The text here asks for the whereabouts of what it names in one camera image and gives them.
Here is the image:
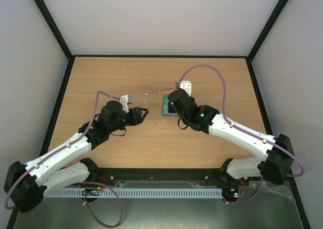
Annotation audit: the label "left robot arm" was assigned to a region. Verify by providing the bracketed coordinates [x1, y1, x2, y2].
[4, 100, 148, 213]

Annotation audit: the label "metal tray foreground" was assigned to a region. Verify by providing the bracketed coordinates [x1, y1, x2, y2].
[14, 183, 303, 228]

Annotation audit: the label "black aluminium frame rail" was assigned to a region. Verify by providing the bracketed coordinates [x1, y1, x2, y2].
[25, 166, 293, 187]

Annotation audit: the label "purple cable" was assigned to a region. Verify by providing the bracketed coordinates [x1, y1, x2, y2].
[175, 64, 305, 205]
[4, 91, 126, 227]

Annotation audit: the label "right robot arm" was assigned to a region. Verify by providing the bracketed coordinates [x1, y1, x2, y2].
[168, 89, 293, 185]

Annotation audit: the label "grey glasses case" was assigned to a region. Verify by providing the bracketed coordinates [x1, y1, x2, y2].
[161, 95, 179, 117]

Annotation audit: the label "pink translucent sunglasses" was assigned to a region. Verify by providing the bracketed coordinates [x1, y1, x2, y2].
[143, 88, 175, 116]

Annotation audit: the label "light blue slotted cable duct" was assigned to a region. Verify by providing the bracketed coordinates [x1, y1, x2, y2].
[48, 188, 223, 199]

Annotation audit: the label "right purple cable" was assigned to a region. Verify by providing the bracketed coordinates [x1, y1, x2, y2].
[175, 64, 305, 205]

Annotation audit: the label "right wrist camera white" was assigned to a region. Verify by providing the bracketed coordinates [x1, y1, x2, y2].
[175, 80, 192, 96]

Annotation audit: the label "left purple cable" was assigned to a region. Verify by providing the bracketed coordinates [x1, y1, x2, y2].
[4, 91, 126, 227]

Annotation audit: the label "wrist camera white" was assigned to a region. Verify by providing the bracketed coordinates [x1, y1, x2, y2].
[175, 80, 192, 96]
[119, 93, 133, 113]

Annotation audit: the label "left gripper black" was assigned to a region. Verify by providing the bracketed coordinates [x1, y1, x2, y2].
[109, 107, 149, 133]

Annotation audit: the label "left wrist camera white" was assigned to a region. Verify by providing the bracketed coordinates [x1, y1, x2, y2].
[119, 93, 133, 113]

